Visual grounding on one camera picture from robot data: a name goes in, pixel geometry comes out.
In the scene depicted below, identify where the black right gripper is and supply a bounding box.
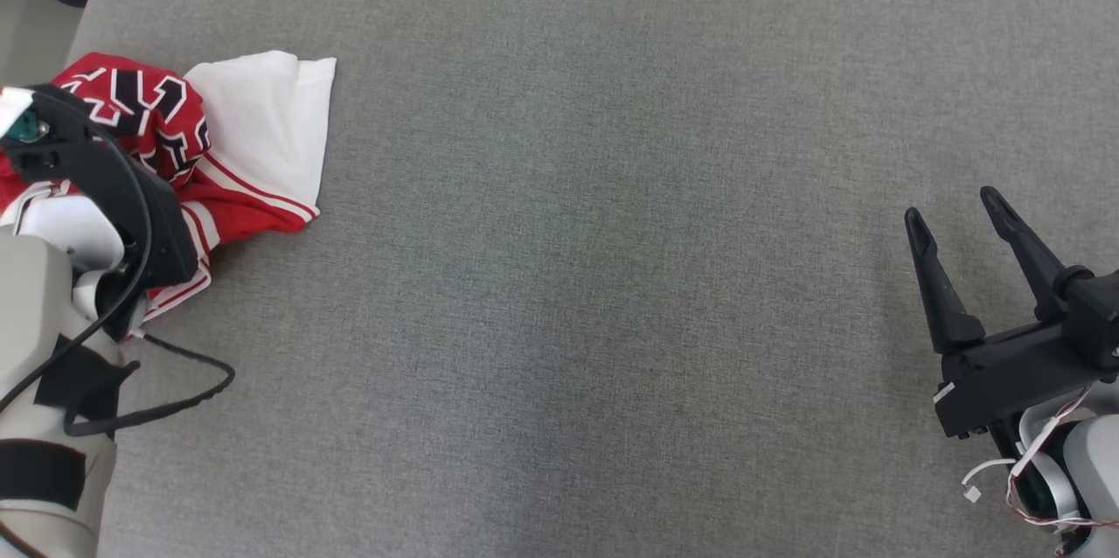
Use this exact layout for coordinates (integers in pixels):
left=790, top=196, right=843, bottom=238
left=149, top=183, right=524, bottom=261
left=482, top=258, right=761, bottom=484
left=904, top=185, right=1119, bottom=439

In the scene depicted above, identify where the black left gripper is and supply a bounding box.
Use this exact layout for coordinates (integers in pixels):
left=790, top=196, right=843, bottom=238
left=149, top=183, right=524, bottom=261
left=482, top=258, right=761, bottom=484
left=52, top=138, right=201, bottom=289

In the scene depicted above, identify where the red Bulls 23 jersey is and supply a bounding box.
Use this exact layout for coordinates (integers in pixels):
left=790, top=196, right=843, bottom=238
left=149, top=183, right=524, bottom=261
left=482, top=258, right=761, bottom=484
left=0, top=50, right=338, bottom=342

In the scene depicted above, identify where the grey fabric sofa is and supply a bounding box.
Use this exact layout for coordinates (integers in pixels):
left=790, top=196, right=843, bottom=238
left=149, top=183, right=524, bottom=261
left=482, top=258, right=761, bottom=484
left=66, top=0, right=1119, bottom=558

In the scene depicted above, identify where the teal left camera connector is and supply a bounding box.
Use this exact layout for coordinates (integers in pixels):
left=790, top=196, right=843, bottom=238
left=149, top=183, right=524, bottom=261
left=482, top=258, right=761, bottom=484
left=3, top=110, right=51, bottom=145

